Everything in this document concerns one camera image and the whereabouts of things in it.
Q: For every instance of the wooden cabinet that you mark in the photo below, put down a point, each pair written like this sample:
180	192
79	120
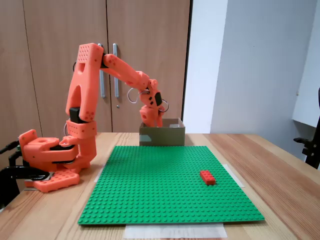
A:
150	37

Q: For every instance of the white panel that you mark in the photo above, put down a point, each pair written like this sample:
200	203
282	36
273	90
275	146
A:
310	75

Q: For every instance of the green lego baseplate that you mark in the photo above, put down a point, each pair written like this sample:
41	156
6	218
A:
162	195

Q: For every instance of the red lego block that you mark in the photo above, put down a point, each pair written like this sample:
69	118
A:
207	177

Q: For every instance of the black table clamp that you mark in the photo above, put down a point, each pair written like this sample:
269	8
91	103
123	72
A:
10	185

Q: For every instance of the open cardboard box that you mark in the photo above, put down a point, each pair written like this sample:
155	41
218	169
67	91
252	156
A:
165	136

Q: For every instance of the small masking tape strip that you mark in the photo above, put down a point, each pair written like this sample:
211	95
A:
100	173

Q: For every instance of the long masking tape strip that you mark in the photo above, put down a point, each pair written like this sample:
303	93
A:
175	231

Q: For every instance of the short masking tape strip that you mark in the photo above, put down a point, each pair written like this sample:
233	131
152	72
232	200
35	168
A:
236	176

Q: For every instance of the black stand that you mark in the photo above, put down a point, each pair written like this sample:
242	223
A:
312	155

